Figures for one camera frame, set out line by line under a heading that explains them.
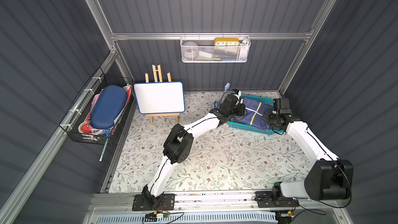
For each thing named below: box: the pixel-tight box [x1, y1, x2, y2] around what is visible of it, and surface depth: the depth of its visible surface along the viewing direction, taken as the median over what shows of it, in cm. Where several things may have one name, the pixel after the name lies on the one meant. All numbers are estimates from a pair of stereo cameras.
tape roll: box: [181, 40, 199, 60], surface depth 89 cm
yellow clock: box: [214, 37, 240, 47], surface depth 89 cm
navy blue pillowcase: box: [234, 96, 274, 131], surface depth 91 cm
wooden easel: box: [144, 64, 180, 124], surface depth 91 cm
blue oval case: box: [89, 84, 128, 130], surface depth 69 cm
